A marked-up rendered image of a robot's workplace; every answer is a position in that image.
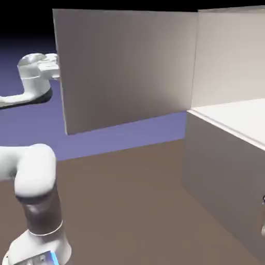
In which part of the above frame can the grey-white cabinet door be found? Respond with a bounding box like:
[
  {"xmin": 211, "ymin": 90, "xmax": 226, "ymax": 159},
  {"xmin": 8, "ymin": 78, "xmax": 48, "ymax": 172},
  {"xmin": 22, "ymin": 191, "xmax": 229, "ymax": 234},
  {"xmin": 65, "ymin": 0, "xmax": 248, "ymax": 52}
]
[
  {"xmin": 181, "ymin": 111, "xmax": 265, "ymax": 264},
  {"xmin": 52, "ymin": 8, "xmax": 199, "ymax": 136}
]

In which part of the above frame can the grey-white cabinet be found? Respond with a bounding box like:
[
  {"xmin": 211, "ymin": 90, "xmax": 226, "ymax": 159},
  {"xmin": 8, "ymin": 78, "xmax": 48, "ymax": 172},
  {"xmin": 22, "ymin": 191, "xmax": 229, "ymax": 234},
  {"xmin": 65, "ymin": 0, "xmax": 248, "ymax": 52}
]
[{"xmin": 181, "ymin": 5, "xmax": 265, "ymax": 264}]

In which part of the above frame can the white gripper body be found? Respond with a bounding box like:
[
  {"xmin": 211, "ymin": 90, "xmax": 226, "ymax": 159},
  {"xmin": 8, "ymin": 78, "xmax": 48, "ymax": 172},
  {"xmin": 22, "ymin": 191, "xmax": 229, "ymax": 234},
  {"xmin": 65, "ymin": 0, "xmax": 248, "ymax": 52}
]
[{"xmin": 38, "ymin": 61, "xmax": 61, "ymax": 80}]

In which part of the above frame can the curved metal door handle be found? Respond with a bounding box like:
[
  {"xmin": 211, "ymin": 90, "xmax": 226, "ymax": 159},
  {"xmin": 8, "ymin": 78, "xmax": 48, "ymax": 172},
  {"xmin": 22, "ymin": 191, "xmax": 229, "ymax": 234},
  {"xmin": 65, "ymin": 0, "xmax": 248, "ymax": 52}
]
[{"xmin": 260, "ymin": 194, "xmax": 265, "ymax": 237}]

